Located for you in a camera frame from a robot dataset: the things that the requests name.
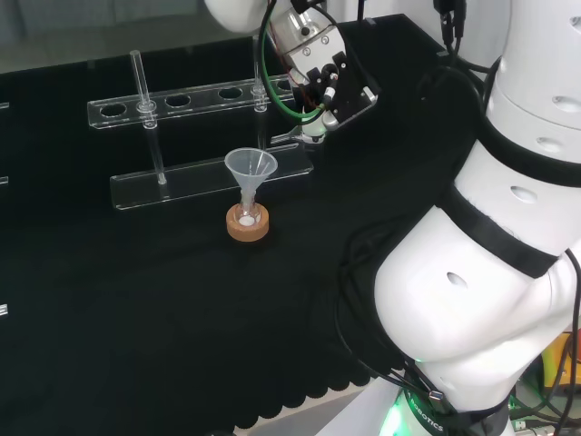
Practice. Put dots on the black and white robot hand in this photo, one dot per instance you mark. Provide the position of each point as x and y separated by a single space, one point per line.
347 97

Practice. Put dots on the clear plastic funnel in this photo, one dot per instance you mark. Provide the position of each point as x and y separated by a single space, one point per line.
250 164

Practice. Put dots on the clear acrylic funnel stand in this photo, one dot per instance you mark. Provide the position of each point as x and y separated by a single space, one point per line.
199 181

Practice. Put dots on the round-bottom glass flask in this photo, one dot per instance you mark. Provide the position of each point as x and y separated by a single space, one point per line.
247 220

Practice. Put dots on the black table cloth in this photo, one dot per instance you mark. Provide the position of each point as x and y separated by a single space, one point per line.
136 295

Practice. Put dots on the yellow stop button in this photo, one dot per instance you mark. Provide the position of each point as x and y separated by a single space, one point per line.
556 363

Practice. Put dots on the small pale clear item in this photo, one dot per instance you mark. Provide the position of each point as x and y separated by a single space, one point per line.
3 310

